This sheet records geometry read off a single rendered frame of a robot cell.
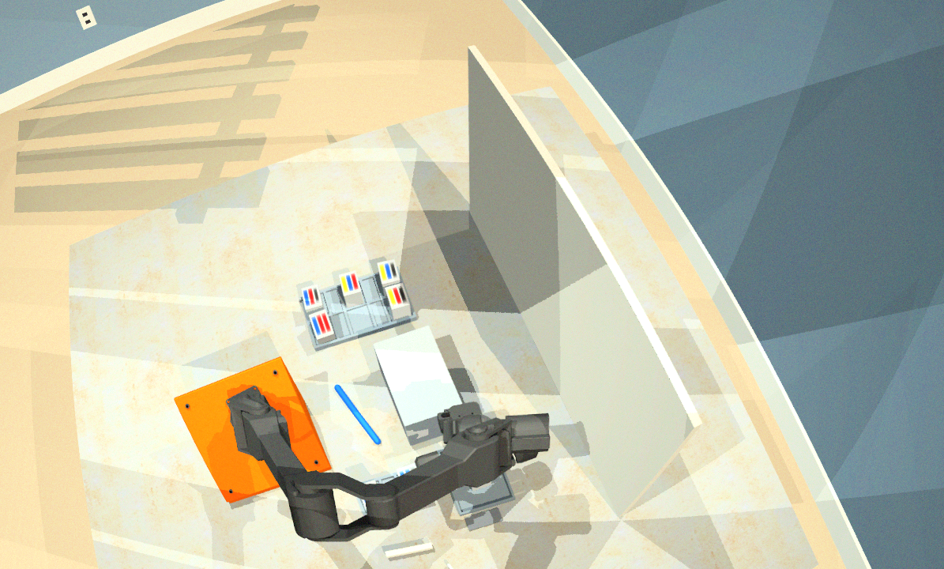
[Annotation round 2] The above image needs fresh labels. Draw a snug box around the blue rod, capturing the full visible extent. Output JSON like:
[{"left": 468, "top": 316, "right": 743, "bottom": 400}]
[{"left": 334, "top": 385, "right": 382, "bottom": 445}]

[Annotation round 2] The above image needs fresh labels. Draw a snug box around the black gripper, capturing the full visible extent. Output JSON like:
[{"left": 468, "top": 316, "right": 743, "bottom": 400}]
[{"left": 415, "top": 451, "right": 538, "bottom": 467}]

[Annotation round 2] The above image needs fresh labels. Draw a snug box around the white flat panel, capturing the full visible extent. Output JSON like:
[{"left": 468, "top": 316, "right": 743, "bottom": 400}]
[{"left": 468, "top": 45, "right": 702, "bottom": 517}]

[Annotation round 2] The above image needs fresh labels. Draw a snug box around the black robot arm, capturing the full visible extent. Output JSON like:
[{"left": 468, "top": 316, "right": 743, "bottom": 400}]
[{"left": 226, "top": 385, "right": 551, "bottom": 542}]

